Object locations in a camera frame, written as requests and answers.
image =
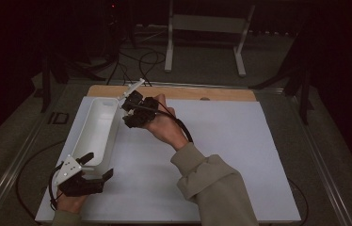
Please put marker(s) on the white metal stand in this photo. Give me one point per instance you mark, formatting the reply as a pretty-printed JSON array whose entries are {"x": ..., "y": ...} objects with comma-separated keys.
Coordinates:
[{"x": 208, "y": 23}]

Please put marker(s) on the metal floor rail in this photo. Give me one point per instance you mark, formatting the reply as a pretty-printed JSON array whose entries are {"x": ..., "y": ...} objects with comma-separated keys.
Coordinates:
[
  {"x": 324, "y": 169},
  {"x": 11, "y": 169}
]

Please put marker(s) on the person's right hand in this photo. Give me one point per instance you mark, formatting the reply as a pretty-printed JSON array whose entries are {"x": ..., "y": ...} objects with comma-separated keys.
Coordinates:
[{"x": 164, "y": 128}]

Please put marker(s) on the person's left hand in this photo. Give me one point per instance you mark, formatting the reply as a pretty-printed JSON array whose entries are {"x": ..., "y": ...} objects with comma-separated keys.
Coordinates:
[{"x": 70, "y": 204}]

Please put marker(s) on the black stand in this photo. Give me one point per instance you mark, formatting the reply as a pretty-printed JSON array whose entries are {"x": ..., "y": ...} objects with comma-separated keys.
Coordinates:
[
  {"x": 304, "y": 100},
  {"x": 46, "y": 88}
]

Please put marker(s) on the white table mat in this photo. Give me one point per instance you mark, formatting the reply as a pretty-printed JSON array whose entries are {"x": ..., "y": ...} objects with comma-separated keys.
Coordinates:
[{"x": 233, "y": 141}]

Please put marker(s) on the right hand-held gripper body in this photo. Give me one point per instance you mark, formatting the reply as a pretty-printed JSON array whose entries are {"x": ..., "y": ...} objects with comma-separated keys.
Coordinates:
[{"x": 144, "y": 109}]

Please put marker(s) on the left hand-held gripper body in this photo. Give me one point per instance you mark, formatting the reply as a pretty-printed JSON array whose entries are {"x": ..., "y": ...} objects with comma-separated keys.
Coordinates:
[{"x": 81, "y": 186}]

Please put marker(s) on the white plastic bin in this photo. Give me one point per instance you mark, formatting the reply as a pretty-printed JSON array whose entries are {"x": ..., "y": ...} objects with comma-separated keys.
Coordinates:
[{"x": 97, "y": 132}]

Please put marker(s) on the wooden board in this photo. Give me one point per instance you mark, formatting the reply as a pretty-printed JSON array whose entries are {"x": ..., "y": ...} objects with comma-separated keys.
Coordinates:
[{"x": 196, "y": 92}]

